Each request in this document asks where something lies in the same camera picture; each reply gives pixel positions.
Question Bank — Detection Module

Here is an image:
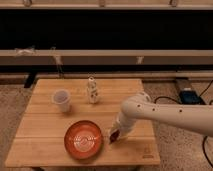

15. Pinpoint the small white bottle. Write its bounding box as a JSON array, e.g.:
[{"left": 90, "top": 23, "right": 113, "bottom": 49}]
[{"left": 87, "top": 77, "right": 98, "bottom": 104}]

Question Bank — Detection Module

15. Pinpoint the black cable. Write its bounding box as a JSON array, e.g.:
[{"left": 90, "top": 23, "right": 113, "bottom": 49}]
[{"left": 153, "top": 79, "right": 213, "bottom": 169}]

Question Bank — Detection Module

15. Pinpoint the white sponge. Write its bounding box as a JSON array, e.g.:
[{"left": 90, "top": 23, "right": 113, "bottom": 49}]
[{"left": 109, "top": 115, "right": 128, "bottom": 141}]

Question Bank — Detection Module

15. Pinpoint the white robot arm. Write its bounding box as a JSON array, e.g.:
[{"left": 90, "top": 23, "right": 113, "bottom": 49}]
[{"left": 110, "top": 92, "right": 213, "bottom": 138}]

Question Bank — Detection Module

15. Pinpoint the clear plastic cup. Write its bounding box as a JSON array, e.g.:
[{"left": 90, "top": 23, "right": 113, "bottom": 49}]
[{"left": 52, "top": 89, "right": 70, "bottom": 113}]

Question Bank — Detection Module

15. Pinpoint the dark red pepper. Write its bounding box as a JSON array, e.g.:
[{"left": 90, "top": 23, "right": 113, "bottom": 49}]
[{"left": 109, "top": 130, "right": 120, "bottom": 143}]

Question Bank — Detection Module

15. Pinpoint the blue power strip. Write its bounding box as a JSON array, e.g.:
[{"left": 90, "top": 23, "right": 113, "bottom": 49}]
[{"left": 179, "top": 91, "right": 204, "bottom": 105}]

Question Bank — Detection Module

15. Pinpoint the orange bowl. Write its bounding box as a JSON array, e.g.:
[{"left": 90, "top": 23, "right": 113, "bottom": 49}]
[{"left": 64, "top": 120, "right": 103, "bottom": 160}]

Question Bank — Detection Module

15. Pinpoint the wooden table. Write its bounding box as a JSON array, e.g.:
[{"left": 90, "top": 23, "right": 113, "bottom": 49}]
[{"left": 5, "top": 79, "right": 160, "bottom": 167}]

